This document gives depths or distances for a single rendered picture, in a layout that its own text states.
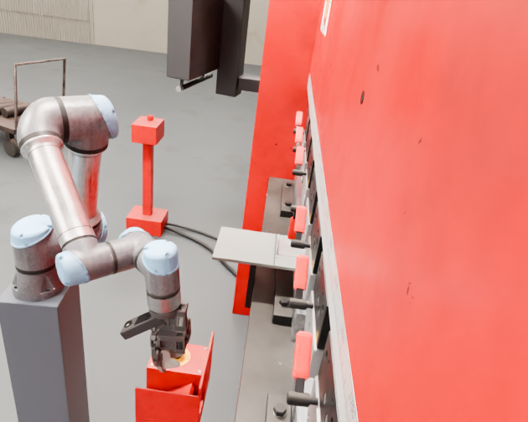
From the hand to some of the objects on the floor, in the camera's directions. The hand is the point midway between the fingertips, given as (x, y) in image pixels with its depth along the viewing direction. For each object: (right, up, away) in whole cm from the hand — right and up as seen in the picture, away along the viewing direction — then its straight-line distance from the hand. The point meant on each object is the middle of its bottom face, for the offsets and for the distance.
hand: (161, 367), depth 113 cm
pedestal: (-59, +27, +218) cm, 227 cm away
